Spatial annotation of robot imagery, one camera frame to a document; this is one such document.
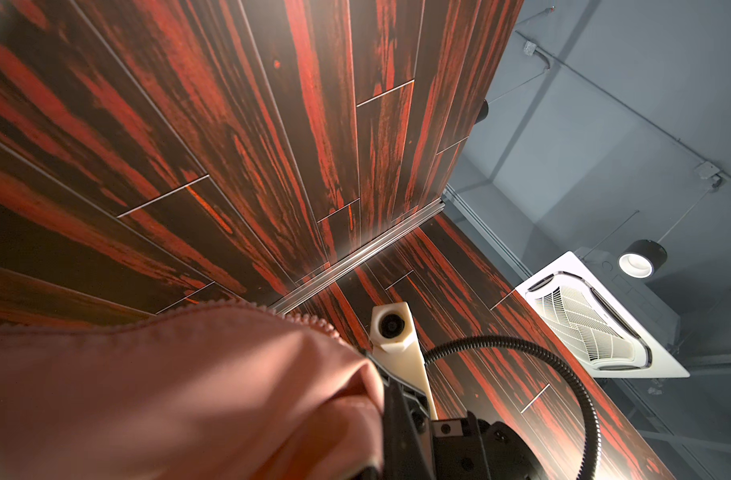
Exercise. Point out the black ceiling spot lamp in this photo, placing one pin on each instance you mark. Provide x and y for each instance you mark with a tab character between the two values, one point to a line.
643	258

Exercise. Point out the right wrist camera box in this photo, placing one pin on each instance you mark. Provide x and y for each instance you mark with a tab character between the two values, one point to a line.
396	347

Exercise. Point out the aluminium frame rail right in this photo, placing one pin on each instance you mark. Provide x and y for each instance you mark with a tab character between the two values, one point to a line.
370	250

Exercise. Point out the pink zip-up jacket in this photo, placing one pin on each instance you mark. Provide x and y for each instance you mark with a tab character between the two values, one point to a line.
221	390

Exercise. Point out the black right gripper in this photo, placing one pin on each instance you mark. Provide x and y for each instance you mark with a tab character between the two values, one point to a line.
418	447

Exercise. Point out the white ceiling air conditioner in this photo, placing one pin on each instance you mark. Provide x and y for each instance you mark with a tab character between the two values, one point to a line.
612	323

